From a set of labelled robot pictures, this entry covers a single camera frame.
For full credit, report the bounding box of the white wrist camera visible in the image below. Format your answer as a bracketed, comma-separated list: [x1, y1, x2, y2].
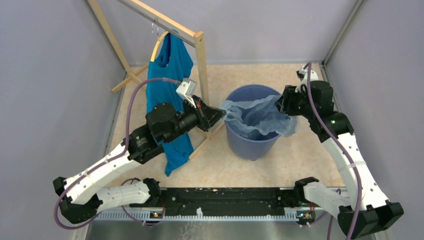
[295, 62, 319, 93]
[176, 78, 198, 108]

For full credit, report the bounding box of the wooden clothes rack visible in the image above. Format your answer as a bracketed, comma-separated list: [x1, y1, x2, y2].
[86, 0, 226, 162]

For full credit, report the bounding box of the blue t-shirt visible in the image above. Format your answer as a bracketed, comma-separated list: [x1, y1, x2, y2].
[145, 33, 194, 177]

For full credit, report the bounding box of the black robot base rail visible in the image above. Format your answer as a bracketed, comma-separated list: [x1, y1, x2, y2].
[129, 187, 319, 219]

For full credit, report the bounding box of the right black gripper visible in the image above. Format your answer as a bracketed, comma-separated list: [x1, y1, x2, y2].
[274, 85, 315, 120]

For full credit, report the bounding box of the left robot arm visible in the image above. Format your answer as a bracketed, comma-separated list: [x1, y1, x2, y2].
[53, 95, 226, 224]

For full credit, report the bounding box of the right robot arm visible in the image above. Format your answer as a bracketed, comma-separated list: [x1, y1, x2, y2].
[275, 80, 404, 240]

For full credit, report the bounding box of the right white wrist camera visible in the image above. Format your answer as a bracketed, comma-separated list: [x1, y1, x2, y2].
[295, 62, 319, 93]

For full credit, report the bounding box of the metal hook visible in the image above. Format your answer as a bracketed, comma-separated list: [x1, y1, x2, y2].
[151, 18, 160, 38]

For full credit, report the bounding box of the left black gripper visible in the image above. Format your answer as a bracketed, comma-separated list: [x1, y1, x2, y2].
[163, 94, 227, 144]

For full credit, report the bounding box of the light blue trash bag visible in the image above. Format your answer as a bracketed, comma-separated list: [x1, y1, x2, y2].
[219, 95, 298, 140]

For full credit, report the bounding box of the blue plastic trash bin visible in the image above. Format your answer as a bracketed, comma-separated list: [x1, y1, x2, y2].
[225, 84, 281, 161]

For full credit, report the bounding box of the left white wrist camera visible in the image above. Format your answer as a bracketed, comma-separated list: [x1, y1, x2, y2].
[176, 78, 198, 108]

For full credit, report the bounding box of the yellow clothes hanger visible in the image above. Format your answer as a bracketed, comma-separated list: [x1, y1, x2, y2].
[150, 31, 169, 62]

